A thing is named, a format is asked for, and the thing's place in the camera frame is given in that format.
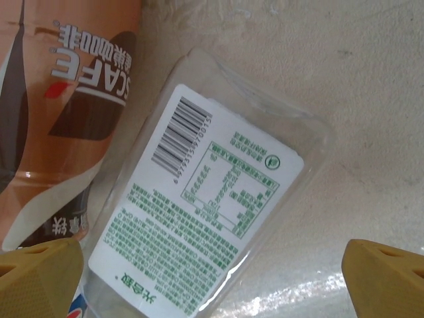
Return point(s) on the brown Nescafe coffee bottle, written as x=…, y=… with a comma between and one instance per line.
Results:
x=66, y=116

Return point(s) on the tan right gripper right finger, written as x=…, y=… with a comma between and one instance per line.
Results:
x=387, y=288

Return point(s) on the clear bottle blue label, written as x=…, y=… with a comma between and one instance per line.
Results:
x=77, y=309

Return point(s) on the large bottle green white label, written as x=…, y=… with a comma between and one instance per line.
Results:
x=205, y=198

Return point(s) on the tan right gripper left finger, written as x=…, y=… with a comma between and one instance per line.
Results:
x=36, y=285

